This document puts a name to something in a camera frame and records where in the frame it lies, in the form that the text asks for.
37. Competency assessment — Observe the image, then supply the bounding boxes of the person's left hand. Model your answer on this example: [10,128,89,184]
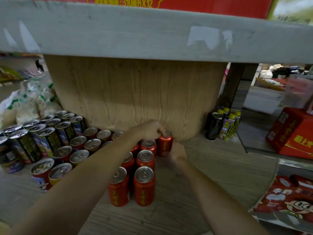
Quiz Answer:
[129,119,167,142]

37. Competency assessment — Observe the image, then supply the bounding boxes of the person's right hand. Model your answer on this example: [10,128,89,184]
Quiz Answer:
[167,138,187,164]

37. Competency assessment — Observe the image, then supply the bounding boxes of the red can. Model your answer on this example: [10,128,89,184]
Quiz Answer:
[156,130,173,157]

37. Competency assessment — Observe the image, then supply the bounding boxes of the round wooden shelf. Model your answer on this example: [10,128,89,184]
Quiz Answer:
[0,0,313,235]

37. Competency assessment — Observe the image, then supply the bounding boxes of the block of red slim cans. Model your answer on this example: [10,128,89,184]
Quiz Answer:
[107,138,157,208]

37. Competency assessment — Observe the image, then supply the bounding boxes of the red and gold shelf cans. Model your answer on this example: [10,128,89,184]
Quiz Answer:
[30,127,125,193]

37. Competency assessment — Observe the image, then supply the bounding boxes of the group of tall blue-yellow cans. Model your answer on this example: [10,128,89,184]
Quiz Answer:
[0,110,86,174]

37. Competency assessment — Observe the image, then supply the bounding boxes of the person's right forearm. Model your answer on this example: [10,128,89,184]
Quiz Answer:
[176,159,269,235]

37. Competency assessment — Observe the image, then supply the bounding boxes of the person's left forearm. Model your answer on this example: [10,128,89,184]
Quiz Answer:
[9,134,142,235]

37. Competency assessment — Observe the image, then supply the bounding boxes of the black can by column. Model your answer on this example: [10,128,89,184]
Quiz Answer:
[205,112,224,141]

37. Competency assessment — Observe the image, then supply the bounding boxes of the yellow green bottle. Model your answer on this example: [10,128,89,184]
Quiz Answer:
[217,107,242,142]

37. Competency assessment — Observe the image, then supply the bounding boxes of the red yellow-print carton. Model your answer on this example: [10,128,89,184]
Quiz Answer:
[265,107,313,160]

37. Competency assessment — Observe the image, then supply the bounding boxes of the red cartoon face carton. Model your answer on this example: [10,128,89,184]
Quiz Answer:
[252,175,313,223]

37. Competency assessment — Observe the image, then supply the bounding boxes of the large red gift carton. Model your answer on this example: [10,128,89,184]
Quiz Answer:
[14,0,273,19]

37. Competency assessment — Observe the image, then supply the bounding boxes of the pile of yellow snack packets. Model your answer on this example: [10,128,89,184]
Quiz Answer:
[0,66,32,82]

